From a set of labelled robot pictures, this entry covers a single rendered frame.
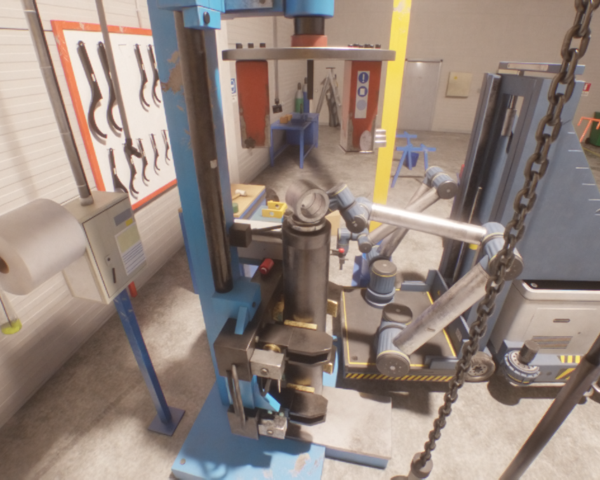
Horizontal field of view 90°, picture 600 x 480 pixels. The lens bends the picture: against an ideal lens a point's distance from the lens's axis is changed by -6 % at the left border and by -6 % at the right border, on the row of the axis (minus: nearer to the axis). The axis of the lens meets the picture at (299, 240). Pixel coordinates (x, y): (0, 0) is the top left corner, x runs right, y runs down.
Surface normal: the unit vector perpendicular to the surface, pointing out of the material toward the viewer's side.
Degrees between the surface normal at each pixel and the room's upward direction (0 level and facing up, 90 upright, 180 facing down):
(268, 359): 0
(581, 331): 90
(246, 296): 0
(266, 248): 90
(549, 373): 90
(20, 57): 90
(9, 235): 41
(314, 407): 0
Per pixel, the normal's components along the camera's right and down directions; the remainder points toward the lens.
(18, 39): 0.98, 0.11
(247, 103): 0.12, 0.49
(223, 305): -0.22, 0.48
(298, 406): 0.00, -0.87
